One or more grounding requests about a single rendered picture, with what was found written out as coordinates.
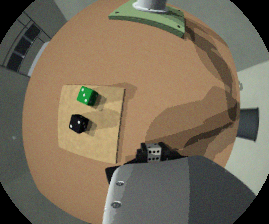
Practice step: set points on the white die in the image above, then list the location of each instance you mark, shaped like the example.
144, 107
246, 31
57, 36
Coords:
154, 152

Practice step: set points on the tan square mat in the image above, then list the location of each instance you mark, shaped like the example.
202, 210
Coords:
99, 141

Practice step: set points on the green die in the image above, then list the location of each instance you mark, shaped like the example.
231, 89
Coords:
87, 96

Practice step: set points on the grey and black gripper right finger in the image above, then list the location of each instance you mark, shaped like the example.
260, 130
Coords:
166, 155

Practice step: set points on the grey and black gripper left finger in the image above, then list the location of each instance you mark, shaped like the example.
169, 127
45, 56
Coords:
141, 156

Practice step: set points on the black die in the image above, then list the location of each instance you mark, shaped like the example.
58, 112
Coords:
78, 123

